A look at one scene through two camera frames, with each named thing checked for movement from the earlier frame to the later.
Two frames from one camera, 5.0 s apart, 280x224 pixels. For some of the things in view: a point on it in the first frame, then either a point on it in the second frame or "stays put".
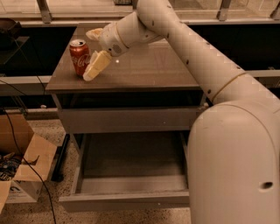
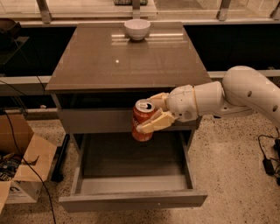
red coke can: [80, 56] -> [143, 109]
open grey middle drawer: [130, 171] stays put
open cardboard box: [25, 159] stays put
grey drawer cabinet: [132, 125] stays put
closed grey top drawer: [128, 120] stays put
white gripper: [109, 38] -> [181, 102]
